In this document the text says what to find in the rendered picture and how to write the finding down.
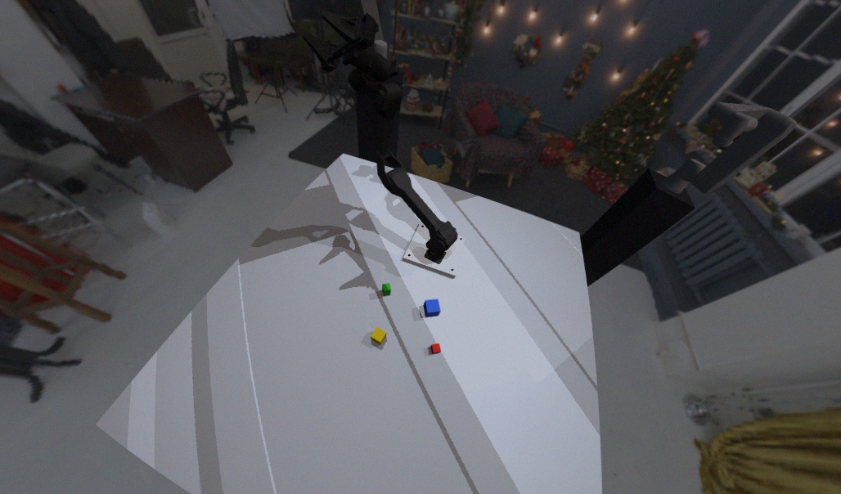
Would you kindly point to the blue cube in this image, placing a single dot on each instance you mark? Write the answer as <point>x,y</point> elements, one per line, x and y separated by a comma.
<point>431,307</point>

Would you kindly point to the yellow block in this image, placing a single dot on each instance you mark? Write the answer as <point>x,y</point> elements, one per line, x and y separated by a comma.
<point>378,335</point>

